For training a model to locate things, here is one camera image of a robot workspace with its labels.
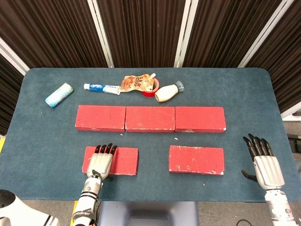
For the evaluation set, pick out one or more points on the red brick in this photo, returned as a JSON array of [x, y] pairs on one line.
[[200, 118], [127, 160], [150, 117], [195, 160], [101, 117]]

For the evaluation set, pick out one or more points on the blue-grey felt table cover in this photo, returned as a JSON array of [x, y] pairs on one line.
[[152, 188]]

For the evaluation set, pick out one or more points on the black device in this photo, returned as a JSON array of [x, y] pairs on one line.
[[295, 143]]

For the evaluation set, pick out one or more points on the brown corrugated partition panel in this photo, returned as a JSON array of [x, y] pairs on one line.
[[54, 30], [225, 30], [8, 94], [143, 30], [287, 58]]

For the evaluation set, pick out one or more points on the orange spout pouch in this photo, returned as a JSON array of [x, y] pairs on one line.
[[134, 83]]

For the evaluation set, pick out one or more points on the light blue green can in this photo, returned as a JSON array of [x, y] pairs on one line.
[[58, 95]]

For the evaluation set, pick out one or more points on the cream squeeze bottle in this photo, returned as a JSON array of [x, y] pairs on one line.
[[167, 93]]

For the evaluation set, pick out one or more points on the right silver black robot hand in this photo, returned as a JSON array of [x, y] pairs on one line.
[[268, 171]]

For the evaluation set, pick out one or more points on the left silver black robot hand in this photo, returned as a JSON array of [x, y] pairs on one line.
[[100, 162]]

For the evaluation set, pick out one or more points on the red tape roll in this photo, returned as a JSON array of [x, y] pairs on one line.
[[147, 94]]

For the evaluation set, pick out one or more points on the grey-blue robot pedestal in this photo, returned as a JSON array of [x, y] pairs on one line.
[[148, 214]]

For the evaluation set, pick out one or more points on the white blue toothpaste tube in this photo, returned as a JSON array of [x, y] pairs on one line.
[[101, 88]]

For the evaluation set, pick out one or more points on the white partition frame post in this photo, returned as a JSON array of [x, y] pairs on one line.
[[185, 35], [263, 35], [101, 35], [14, 60], [291, 113]]

